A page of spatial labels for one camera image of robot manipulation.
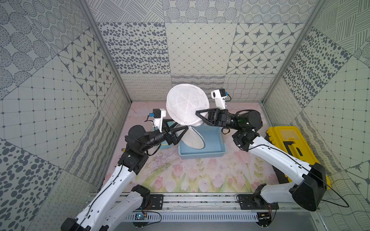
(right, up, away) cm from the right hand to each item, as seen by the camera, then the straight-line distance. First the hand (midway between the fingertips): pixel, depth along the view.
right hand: (195, 115), depth 51 cm
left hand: (-5, -2, +9) cm, 11 cm away
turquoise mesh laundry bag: (-12, -12, +6) cm, 18 cm away
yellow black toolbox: (+54, -14, +28) cm, 62 cm away
